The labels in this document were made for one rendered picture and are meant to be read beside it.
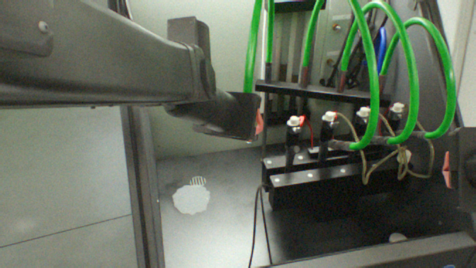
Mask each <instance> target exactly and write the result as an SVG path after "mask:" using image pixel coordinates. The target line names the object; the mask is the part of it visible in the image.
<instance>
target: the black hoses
mask: <svg viewBox="0 0 476 268"><path fill-rule="evenodd" d="M372 12H373V10H372V9H371V10H370V11H369V12H368V18H367V21H366V22H367V24H368V26H369V23H370V20H371V17H372ZM354 18H355V16H354V14H353V11H352V10H351V20H350V23H349V27H348V31H347V34H346V37H345V40H344V43H343V46H341V50H340V52H339V56H338V57H337V60H336V63H335V65H334V66H333V68H334V69H333V71H332V74H331V76H330V78H328V80H327V81H328V83H327V85H326V84H325V83H324V79H320V81H319V83H320V84H322V86H325V85H326V86H327V87H329V86H331V87H334V88H336V86H337V81H338V76H339V70H338V66H339V62H340V59H341V56H342V55H343V54H344V50H345V49H346V43H347V40H348V37H349V33H350V31H351V28H352V25H353V22H354ZM387 18H388V16H387V14H385V17H384V19H383V21H382V23H381V25H380V27H379V29H378V31H376V33H375V35H374V36H373V38H372V42H373V43H374V42H375V40H376V38H378V36H379V32H380V28H381V27H384V25H385V23H386V21H387ZM357 34H358V41H357V43H356V46H355V48H354V49H353V52H352V53H351V56H350V58H349V61H348V67H347V69H348V68H349V65H350V63H351V61H352V59H353V56H354V55H355V54H356V51H357V49H358V47H359V59H358V61H357V63H356V65H355V66H354V68H353V70H352V72H351V73H350V75H349V76H348V77H346V79H345V84H344V86H345V85H346V84H347V85H348V87H347V88H346V89H352V88H354V87H357V86H359V85H360V82H359V81H358V80H357V79H356V78H357V76H358V73H359V72H360V69H361V64H362V60H363V59H364V58H365V56H366V51H365V52H363V38H362V35H361V31H360V29H359V28H358V30H357ZM355 72H356V73H355ZM354 73H355V74H354ZM353 74H354V75H353ZM334 75H335V85H334V84H333V78H334ZM350 79H351V80H352V81H351V83H350V82H349V80H350ZM354 82H355V83H356V84H354Z"/></svg>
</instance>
